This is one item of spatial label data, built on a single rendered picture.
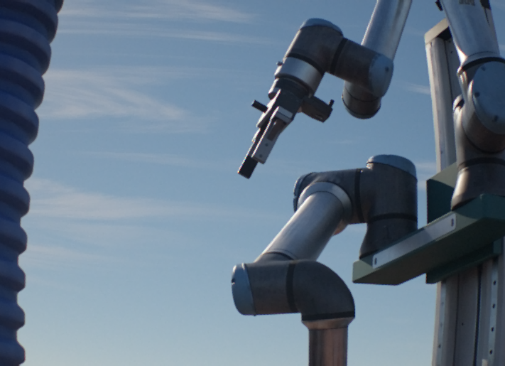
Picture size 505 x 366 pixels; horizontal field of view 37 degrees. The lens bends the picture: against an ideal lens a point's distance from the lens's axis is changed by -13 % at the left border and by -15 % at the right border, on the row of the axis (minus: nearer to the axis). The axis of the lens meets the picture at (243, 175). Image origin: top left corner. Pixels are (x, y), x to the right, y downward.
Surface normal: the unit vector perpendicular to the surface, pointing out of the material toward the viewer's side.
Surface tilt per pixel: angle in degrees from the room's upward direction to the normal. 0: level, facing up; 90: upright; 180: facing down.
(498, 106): 95
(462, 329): 90
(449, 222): 90
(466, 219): 90
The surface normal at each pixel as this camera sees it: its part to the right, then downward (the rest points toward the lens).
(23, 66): 0.85, -0.15
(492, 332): -0.93, -0.15
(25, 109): 0.95, -0.07
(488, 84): -0.04, -0.25
